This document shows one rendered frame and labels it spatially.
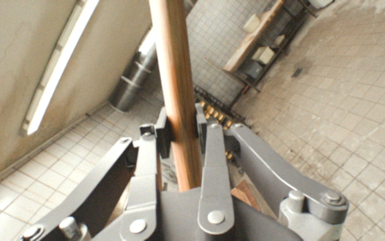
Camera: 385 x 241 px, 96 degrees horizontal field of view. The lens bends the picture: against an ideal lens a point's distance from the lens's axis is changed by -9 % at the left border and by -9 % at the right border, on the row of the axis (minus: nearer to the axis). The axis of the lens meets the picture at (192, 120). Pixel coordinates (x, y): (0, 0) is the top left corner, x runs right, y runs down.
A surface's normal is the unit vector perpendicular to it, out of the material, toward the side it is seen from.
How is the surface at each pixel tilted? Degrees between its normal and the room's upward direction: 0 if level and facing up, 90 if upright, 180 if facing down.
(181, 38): 115
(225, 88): 90
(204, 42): 90
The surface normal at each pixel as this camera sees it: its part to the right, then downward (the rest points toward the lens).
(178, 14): 0.60, 0.21
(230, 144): -0.30, 0.34
